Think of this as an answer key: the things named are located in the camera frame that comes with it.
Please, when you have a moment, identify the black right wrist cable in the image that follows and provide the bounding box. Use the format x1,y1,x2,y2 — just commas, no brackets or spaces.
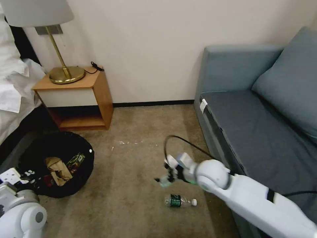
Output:
163,135,236,175

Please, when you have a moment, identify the black right forearm cable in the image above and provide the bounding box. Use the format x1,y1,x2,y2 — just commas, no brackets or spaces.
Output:
266,188,317,204

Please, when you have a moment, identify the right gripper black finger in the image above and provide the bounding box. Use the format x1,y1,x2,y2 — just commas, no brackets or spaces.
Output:
163,159,177,173
153,173,175,186

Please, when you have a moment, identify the black bed headboard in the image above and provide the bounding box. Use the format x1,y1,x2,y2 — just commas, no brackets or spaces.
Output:
10,23,47,72

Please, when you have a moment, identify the white bed linen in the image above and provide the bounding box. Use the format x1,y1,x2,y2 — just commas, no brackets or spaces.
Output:
0,5,48,147

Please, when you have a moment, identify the red crumpled wrapper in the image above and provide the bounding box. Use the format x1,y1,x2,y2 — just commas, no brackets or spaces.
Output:
42,175,55,188

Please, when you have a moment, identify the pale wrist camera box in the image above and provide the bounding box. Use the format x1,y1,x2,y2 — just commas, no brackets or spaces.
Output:
0,168,22,184

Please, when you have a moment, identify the black round trash bin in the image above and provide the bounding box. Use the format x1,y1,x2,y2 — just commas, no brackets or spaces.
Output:
18,132,96,199

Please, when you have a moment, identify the blue-grey fabric sofa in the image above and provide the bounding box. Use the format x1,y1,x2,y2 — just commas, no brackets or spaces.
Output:
194,26,317,238

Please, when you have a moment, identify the black baseboard strip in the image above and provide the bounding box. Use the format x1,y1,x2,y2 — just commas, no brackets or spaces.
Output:
113,99,195,108

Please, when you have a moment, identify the clear green-label plastic bottle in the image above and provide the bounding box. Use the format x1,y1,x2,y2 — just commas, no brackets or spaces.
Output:
164,194,197,208

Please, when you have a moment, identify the blue-grey sofa cushion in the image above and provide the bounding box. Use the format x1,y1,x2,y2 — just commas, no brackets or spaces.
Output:
251,42,317,147

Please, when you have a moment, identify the black lamp cord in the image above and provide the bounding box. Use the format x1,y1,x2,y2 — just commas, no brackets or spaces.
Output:
84,61,104,74

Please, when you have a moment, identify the brown crumpled paper bag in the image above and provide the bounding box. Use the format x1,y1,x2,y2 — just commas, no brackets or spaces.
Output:
45,156,73,186

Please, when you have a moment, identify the brass lamp with white shade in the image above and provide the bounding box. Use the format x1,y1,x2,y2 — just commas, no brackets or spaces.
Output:
1,0,86,85

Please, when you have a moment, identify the green snack wrapper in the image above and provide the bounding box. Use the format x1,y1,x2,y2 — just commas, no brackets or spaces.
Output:
66,153,86,173

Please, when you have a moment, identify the wooden nightstand with white drawer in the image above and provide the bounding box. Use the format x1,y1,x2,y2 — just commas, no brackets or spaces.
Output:
32,65,114,132

